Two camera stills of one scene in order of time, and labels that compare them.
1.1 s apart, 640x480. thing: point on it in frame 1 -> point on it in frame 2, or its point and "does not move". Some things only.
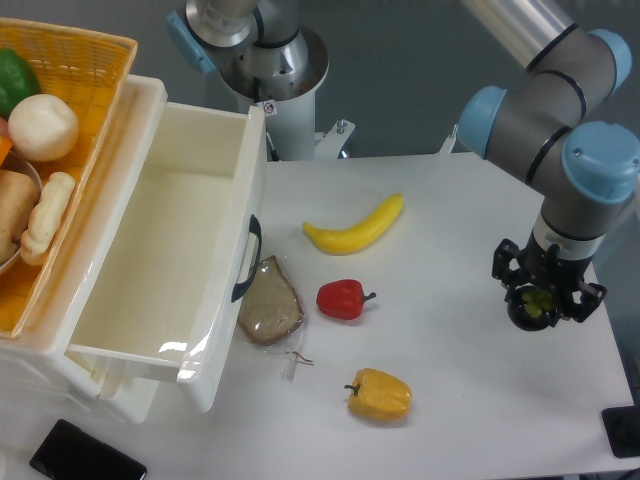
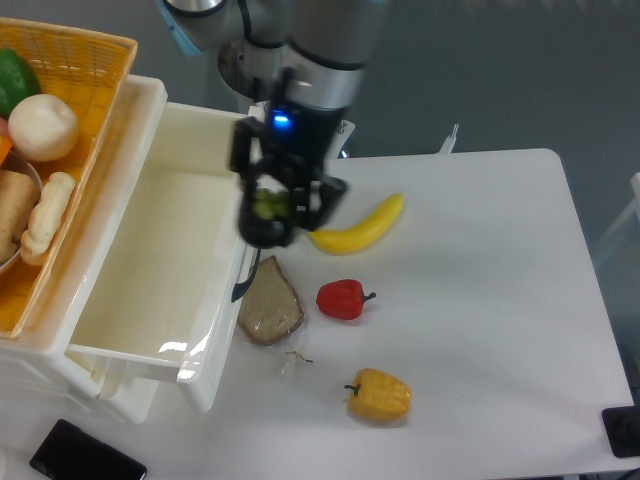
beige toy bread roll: (19, 195) does not move
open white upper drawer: (172, 286) does not move
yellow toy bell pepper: (378, 394) does not move
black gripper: (549, 270) -> (296, 140)
